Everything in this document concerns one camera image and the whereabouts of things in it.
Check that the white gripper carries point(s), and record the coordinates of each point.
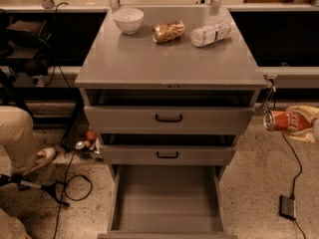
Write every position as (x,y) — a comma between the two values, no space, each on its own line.
(316,128)

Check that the red coke can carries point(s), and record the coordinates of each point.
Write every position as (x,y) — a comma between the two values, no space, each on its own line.
(285,121)

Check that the grey middle drawer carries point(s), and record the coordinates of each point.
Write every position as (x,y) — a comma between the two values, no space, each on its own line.
(167,155)

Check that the grey drawer cabinet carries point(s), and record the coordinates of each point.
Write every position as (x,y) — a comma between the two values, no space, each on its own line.
(133,70)

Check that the brown patterned can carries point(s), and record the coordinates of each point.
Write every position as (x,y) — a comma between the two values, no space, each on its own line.
(166,32)

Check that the grey open bottom drawer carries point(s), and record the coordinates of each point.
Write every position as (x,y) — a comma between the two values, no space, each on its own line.
(166,202)

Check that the grey top drawer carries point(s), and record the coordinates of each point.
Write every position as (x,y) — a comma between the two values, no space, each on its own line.
(168,120)

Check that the black power adapter box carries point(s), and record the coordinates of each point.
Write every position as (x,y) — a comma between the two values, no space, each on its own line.
(287,207)

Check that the clear plastic water bottle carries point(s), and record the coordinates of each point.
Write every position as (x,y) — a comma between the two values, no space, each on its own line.
(209,34)

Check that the white bowl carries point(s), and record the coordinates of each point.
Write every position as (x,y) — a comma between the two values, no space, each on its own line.
(128,20)

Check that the pile of small objects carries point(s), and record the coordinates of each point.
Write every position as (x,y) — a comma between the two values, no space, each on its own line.
(89,146)

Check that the white red sneaker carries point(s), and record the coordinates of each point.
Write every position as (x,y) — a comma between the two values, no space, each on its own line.
(44,157)

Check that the person leg beige trousers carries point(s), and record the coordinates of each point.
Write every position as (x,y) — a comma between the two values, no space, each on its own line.
(16,135)

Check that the black equipment on left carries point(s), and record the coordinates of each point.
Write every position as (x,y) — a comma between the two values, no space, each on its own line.
(25,48)

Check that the black tripod stand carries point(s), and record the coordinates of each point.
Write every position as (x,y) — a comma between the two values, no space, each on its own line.
(22,183)

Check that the metal clamp bracket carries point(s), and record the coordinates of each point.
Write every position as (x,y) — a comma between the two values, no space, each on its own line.
(271,90)

